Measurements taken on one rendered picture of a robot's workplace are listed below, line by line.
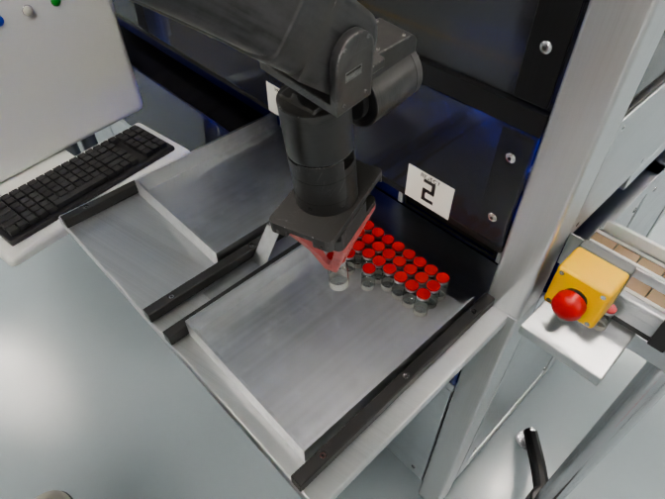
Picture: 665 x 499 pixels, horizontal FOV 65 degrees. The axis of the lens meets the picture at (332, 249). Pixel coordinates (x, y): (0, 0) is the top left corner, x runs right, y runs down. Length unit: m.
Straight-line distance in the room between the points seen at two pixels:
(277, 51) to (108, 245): 0.72
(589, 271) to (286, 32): 0.53
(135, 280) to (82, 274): 1.33
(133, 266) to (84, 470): 0.96
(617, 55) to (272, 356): 0.55
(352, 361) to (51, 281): 1.66
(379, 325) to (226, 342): 0.23
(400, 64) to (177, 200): 0.66
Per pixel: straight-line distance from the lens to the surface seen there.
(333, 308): 0.81
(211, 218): 0.97
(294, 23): 0.31
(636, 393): 1.05
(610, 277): 0.74
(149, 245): 0.96
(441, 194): 0.79
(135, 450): 1.75
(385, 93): 0.43
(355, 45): 0.35
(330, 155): 0.41
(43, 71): 1.31
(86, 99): 1.37
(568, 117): 0.63
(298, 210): 0.46
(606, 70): 0.60
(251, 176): 1.05
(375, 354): 0.77
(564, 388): 1.89
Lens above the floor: 1.53
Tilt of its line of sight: 47 degrees down
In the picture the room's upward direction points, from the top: straight up
